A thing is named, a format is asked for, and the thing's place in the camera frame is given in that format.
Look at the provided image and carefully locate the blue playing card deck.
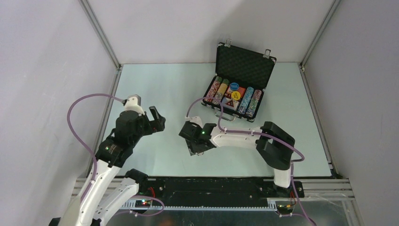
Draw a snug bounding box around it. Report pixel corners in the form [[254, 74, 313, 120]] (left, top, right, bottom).
[[222, 97, 239, 111]]

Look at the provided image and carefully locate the all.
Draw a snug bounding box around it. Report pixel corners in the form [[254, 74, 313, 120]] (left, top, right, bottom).
[[222, 97, 237, 110]]

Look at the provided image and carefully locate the yellow big blind button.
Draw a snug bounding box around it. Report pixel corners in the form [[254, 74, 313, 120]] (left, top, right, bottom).
[[231, 91, 241, 101]]

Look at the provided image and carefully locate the black poker set case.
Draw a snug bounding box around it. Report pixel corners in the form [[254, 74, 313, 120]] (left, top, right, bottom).
[[201, 39, 277, 122]]

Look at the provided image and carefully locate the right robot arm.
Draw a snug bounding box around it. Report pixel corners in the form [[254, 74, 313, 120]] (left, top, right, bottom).
[[151, 116, 297, 197]]

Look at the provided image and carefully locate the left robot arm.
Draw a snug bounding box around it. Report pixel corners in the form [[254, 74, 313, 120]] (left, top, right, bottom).
[[49, 95, 166, 226]]

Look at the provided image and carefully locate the light blue chip stack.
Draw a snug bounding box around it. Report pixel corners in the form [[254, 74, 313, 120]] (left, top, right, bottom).
[[237, 87, 255, 114]]

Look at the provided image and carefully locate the red card deck in case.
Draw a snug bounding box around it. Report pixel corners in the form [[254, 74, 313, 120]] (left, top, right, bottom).
[[224, 87, 246, 98]]

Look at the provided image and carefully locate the grey poker chip stack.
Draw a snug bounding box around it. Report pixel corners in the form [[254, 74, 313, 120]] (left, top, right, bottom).
[[212, 79, 230, 105]]

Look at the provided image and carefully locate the red poker chip stack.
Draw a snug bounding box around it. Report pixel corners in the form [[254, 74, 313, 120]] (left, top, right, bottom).
[[204, 76, 222, 103]]

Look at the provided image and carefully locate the blue dealer button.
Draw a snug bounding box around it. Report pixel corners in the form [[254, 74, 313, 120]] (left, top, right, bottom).
[[229, 82, 239, 91]]

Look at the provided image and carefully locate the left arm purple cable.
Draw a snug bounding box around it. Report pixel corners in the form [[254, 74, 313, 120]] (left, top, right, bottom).
[[67, 93, 165, 218]]

